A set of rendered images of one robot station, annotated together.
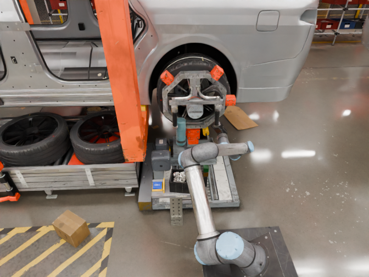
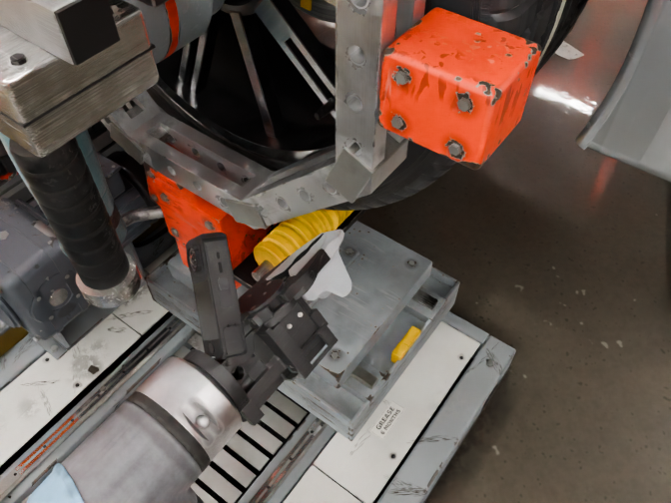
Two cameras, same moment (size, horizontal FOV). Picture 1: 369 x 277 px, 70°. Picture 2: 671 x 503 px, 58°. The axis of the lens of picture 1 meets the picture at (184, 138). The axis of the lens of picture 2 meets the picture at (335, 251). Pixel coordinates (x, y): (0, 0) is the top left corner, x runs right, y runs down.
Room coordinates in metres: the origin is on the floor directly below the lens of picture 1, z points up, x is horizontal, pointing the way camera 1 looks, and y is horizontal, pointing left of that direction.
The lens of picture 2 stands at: (1.68, -0.57, 1.13)
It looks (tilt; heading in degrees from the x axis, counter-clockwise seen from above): 51 degrees down; 39
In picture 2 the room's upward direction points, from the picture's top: straight up
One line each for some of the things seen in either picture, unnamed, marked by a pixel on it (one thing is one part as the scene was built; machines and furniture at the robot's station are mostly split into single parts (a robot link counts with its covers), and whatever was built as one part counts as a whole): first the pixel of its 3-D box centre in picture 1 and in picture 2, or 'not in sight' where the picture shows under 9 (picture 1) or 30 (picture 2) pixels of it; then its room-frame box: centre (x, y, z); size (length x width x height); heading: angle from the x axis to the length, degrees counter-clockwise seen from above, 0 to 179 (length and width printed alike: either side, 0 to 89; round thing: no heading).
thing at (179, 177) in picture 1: (183, 181); not in sight; (1.39, 0.01, 0.51); 0.20 x 0.14 x 0.13; 84
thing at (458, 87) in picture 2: (229, 100); (454, 88); (2.03, -0.40, 0.85); 0.09 x 0.08 x 0.07; 92
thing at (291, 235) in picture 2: (205, 126); (327, 208); (2.11, -0.20, 0.51); 0.29 x 0.06 x 0.06; 2
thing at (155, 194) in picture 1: (179, 187); not in sight; (1.39, 0.04, 0.44); 0.43 x 0.17 x 0.03; 92
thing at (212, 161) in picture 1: (191, 150); (303, 290); (2.18, -0.08, 0.13); 0.50 x 0.36 x 0.10; 92
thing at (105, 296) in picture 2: (217, 118); (78, 216); (1.78, -0.26, 0.83); 0.04 x 0.04 x 0.16
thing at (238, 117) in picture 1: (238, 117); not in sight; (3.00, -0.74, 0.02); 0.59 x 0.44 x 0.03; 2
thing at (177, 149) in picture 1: (191, 137); (298, 228); (2.18, -0.08, 0.32); 0.40 x 0.30 x 0.28; 92
